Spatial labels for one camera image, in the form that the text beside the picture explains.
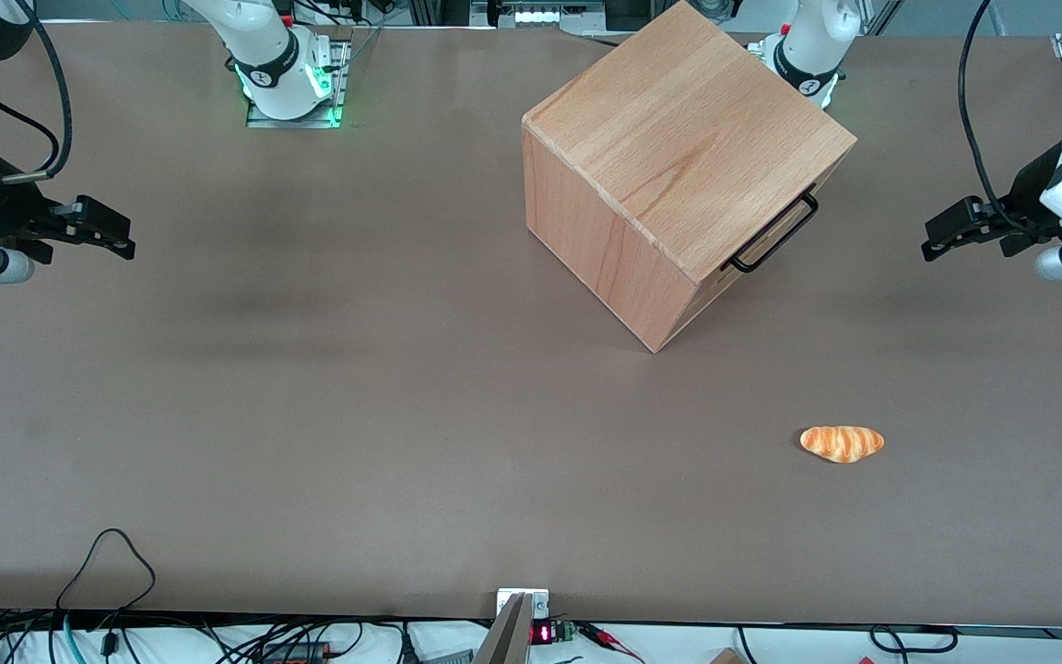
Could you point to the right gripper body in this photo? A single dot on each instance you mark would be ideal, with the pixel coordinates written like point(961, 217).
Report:
point(7, 205)

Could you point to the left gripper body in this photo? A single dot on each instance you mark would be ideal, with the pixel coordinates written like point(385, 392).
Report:
point(1027, 205)

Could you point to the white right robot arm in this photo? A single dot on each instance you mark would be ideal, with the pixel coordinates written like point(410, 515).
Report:
point(264, 46)

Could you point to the wooden drawer cabinet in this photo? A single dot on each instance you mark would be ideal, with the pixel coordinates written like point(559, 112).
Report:
point(642, 157)

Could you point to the orange striped toy bread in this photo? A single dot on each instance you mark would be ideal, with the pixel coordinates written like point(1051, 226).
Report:
point(843, 443)

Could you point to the lit background device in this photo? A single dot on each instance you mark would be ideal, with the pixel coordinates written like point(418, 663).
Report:
point(540, 13)

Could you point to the small brown wooden block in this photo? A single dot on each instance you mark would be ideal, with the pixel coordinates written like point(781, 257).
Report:
point(726, 658)

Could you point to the red and black clip leads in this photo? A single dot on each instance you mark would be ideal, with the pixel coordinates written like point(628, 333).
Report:
point(609, 641)

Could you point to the red digit display module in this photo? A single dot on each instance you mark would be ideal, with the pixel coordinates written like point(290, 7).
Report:
point(545, 634)

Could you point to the white metal bracket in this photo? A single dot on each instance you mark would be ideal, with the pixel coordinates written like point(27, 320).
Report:
point(540, 599)

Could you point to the grey camera pole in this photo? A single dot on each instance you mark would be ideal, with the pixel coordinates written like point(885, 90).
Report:
point(505, 636)

